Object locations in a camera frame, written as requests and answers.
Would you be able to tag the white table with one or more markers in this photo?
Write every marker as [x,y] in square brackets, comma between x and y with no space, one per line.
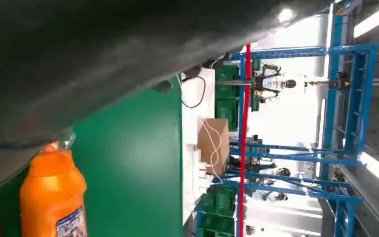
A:
[191,130]

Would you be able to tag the red vertical pole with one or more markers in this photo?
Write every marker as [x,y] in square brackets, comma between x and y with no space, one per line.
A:
[244,147]

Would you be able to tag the orange drink bottle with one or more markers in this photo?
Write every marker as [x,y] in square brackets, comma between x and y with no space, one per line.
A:
[50,189]

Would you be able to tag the blue cart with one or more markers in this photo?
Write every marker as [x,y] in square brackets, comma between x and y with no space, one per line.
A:
[198,225]

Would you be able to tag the background humanoid robot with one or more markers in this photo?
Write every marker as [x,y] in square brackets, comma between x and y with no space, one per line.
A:
[271,83]

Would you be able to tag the green plastic crate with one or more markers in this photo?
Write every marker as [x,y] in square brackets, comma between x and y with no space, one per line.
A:
[220,202]
[227,108]

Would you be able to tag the brown cardboard box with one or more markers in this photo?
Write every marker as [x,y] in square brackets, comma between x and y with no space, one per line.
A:
[210,140]

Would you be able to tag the green table mat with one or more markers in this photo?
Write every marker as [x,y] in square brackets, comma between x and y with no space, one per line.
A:
[127,163]

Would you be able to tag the blue metal gantry frame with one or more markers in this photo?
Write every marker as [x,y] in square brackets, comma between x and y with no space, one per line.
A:
[307,160]
[361,98]

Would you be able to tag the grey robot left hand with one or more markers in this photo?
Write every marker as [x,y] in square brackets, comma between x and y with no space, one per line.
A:
[78,59]

